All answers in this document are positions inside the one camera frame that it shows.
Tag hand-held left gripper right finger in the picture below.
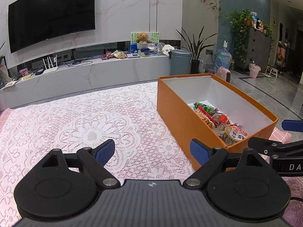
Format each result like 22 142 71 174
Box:
183 138 268 188

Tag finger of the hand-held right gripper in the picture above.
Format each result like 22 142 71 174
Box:
247 136 303 158
281 119 303 132

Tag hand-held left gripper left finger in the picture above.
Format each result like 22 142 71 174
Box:
42 139 120 188

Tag green brown snack packet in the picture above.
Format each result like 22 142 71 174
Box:
217 132 237 146

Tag red fries snack packet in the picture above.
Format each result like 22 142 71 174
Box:
196 110 218 130

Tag beige packet with black label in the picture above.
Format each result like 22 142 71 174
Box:
224 125 248 143

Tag clear packet with brown snack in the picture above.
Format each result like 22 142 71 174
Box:
211 113 230 126

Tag green sausage stick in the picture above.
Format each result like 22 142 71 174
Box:
194 102 219 114

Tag orange cardboard box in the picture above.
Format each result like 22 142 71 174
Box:
157 73 279 171

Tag pile of snacks on console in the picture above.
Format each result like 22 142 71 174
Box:
101 50 127 60

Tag purple rug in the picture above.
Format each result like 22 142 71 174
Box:
281 177 303 219

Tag white lace tablecloth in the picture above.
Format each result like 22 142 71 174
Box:
0 81 197 227

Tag white step stool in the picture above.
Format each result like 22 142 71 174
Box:
267 67 280 78

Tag pink bucket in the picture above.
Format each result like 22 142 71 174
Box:
248 61 261 77

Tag marble television console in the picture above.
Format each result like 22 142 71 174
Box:
0 52 171 110

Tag pink heater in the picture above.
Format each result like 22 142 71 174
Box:
216 67 231 83

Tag grey cabinet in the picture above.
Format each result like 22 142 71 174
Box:
237 26 272 74

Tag long-leaf potted plant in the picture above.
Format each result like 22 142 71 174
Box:
176 26 218 74

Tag grey trash bin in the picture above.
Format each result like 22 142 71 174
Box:
170 49 192 75

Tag blue water jug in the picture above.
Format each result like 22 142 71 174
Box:
216 48 233 73

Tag white router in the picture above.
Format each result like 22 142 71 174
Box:
42 55 59 74

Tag white cloud-shaped sign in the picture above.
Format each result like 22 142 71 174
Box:
162 44 175 55

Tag leafy plant on cabinet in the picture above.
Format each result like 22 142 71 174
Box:
228 9 254 62

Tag brown teddy bear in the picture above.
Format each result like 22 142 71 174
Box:
136 32 149 44

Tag green picture board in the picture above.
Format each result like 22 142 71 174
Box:
130 32 160 44

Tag black television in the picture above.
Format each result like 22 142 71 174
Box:
8 0 96 54

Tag black cables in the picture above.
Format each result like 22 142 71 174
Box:
66 54 93 67

